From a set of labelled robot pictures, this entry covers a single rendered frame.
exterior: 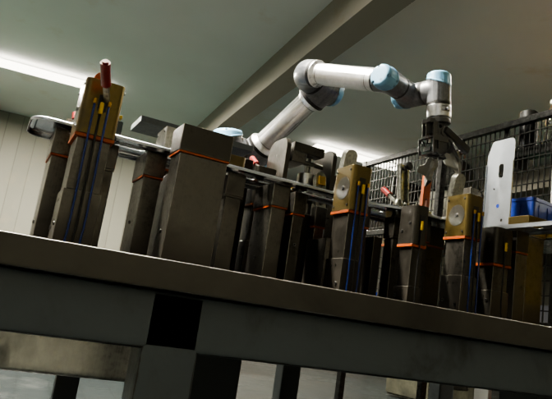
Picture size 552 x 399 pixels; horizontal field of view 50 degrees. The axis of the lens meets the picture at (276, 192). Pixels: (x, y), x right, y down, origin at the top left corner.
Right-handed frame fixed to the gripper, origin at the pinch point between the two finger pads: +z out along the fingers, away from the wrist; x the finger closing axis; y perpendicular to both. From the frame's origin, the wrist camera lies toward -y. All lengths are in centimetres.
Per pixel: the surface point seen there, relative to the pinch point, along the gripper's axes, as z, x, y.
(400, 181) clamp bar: -3.5, -19.5, 1.3
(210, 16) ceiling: -170, -274, -12
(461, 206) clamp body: 9.7, 17.5, 9.4
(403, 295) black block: 34.4, 13.8, 25.4
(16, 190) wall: -76, -726, 95
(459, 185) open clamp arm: 2.9, 12.9, 5.7
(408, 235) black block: 18.5, 13.5, 23.9
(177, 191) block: 15, 16, 88
